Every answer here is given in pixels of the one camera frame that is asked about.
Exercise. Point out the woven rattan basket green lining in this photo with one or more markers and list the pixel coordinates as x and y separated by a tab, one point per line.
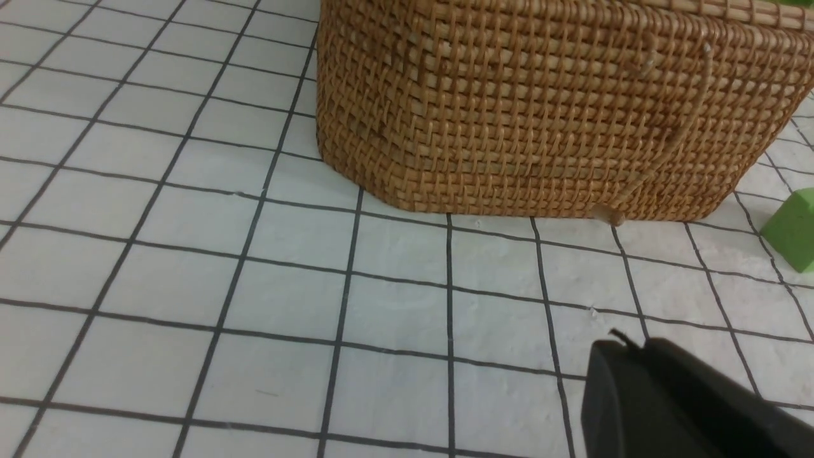
617	110

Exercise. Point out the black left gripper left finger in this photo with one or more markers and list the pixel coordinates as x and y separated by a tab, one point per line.
646	401

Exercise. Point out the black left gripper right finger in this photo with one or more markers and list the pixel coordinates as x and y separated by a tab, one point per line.
737	422

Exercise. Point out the green foam cube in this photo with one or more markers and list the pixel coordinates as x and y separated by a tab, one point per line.
790	230

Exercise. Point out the white black grid tablecloth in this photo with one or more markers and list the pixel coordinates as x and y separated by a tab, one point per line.
183	276

